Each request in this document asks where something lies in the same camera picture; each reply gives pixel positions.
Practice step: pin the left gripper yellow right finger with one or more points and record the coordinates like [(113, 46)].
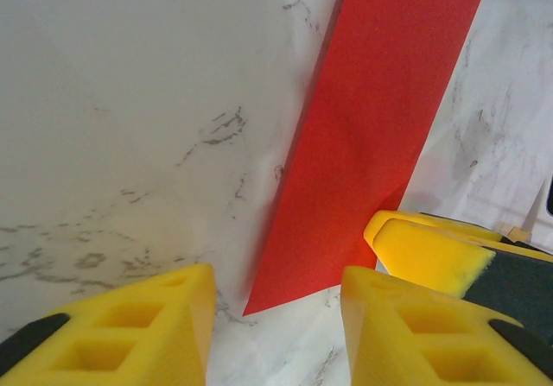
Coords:
[(432, 351)]

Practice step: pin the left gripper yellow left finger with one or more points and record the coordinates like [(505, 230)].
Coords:
[(129, 338)]

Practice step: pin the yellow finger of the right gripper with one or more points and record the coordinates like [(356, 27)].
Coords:
[(432, 222), (432, 256)]

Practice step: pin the red paper sheet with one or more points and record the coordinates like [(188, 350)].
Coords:
[(367, 101)]

